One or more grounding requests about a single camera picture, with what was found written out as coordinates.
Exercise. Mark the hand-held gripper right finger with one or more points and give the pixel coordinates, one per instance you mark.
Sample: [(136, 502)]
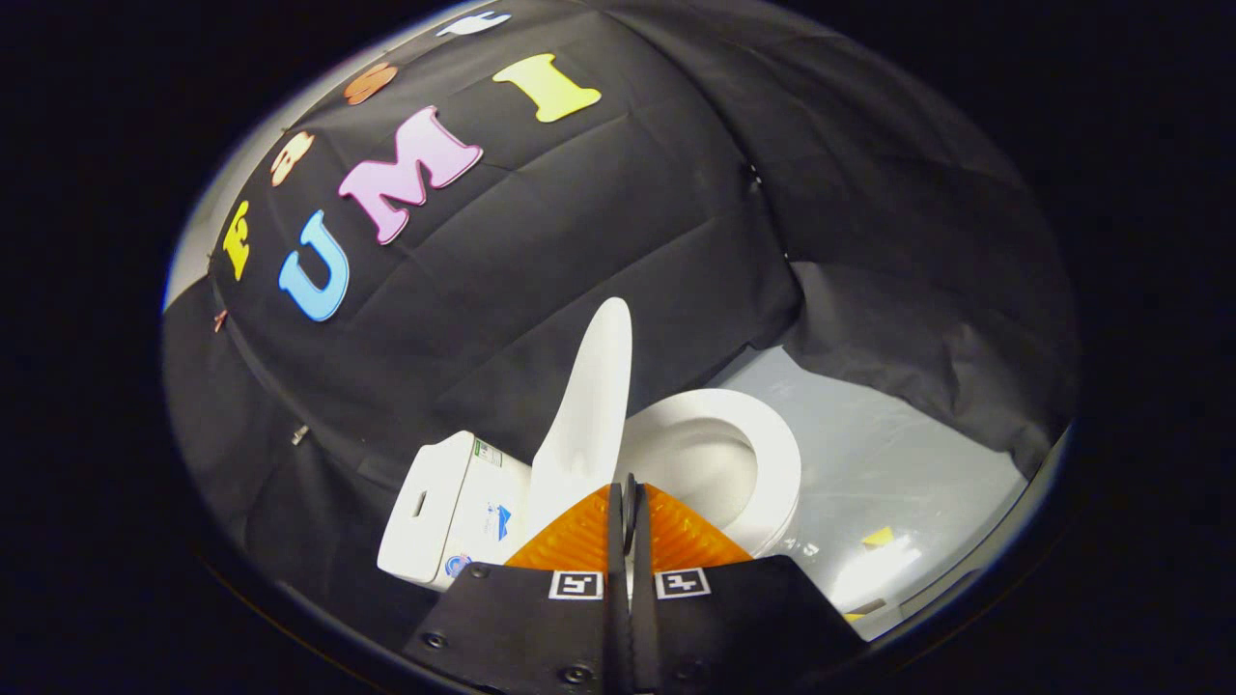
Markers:
[(645, 627)]

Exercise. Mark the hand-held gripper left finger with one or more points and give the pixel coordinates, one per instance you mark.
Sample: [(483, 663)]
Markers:
[(616, 618)]

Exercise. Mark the white toilet lid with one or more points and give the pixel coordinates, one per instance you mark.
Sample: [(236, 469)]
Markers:
[(589, 415)]

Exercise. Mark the white toilet seat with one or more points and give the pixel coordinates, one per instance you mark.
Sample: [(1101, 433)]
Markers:
[(772, 463)]

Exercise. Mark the yellow floor tape piece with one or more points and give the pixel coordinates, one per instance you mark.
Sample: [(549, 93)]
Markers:
[(879, 537), (866, 608)]

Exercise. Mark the black backdrop cloth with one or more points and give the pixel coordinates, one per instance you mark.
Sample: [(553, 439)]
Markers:
[(579, 212)]

